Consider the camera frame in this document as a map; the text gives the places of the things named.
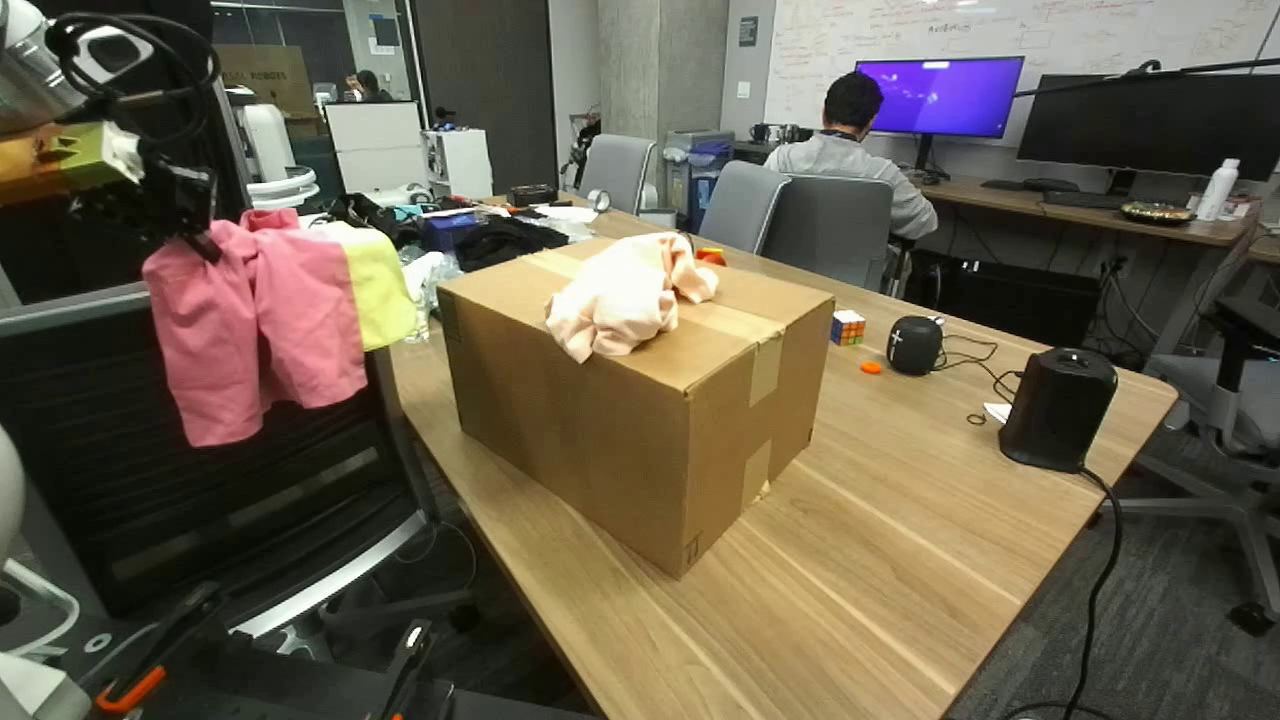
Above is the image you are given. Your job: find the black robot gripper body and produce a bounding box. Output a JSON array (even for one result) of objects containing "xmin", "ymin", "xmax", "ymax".
[{"xmin": 105, "ymin": 136, "xmax": 220, "ymax": 248}]

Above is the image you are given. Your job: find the pink cloth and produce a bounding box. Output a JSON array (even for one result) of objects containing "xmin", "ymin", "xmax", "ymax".
[{"xmin": 146, "ymin": 212, "xmax": 367, "ymax": 448}]

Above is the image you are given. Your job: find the yellow cloth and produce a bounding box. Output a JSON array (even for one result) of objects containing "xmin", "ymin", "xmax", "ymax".
[{"xmin": 316, "ymin": 222, "xmax": 422, "ymax": 351}]

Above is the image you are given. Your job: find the peach cloth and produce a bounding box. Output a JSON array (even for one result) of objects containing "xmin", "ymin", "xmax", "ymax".
[{"xmin": 545, "ymin": 232, "xmax": 721, "ymax": 365}]

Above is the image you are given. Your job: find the robot arm with yellow tape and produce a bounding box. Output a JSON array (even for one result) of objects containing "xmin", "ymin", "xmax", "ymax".
[{"xmin": 0, "ymin": 0, "xmax": 220, "ymax": 258}]

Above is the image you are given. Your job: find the black mesh office chair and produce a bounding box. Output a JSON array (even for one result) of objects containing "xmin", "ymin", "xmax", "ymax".
[{"xmin": 0, "ymin": 282, "xmax": 428, "ymax": 658}]

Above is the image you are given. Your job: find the grey office chair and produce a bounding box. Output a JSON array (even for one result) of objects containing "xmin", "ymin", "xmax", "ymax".
[
  {"xmin": 579, "ymin": 136, "xmax": 655, "ymax": 212},
  {"xmin": 702, "ymin": 158, "xmax": 891, "ymax": 289}
]

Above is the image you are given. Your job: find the large cardboard box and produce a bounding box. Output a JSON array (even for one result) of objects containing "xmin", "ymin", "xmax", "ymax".
[{"xmin": 442, "ymin": 241, "xmax": 835, "ymax": 574}]

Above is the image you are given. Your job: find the grey chair at right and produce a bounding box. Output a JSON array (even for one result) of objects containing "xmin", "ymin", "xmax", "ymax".
[{"xmin": 1133, "ymin": 219, "xmax": 1280, "ymax": 636}]

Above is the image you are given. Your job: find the rubiks cube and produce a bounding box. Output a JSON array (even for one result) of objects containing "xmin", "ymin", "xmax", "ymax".
[{"xmin": 831, "ymin": 309, "xmax": 863, "ymax": 344}]

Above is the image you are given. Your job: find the seated person grey sweater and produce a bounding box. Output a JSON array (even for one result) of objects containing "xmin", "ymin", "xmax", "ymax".
[{"xmin": 763, "ymin": 72, "xmax": 940, "ymax": 241}]

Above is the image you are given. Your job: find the purple screen monitor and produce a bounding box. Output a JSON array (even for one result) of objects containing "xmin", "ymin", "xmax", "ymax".
[{"xmin": 861, "ymin": 55, "xmax": 1025, "ymax": 141}]

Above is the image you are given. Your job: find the small round black speaker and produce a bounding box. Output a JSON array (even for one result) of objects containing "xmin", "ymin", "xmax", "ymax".
[{"xmin": 885, "ymin": 317, "xmax": 943, "ymax": 376}]

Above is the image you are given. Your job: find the tall black cylinder speaker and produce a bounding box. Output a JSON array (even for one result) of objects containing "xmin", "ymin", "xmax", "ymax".
[{"xmin": 999, "ymin": 348, "xmax": 1118, "ymax": 471}]

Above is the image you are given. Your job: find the background wooden desk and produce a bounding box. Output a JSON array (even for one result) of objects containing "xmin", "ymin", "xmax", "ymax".
[{"xmin": 918, "ymin": 180, "xmax": 1258, "ymax": 366}]

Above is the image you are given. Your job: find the wide black monitor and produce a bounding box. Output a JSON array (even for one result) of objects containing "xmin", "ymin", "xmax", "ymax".
[{"xmin": 1019, "ymin": 74, "xmax": 1280, "ymax": 180}]

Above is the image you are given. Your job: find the white spray bottle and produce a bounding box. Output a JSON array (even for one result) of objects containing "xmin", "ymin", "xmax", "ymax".
[{"xmin": 1196, "ymin": 156, "xmax": 1239, "ymax": 222}]

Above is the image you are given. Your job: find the black power cable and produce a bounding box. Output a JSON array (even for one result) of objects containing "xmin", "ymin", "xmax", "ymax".
[{"xmin": 999, "ymin": 468, "xmax": 1130, "ymax": 720}]

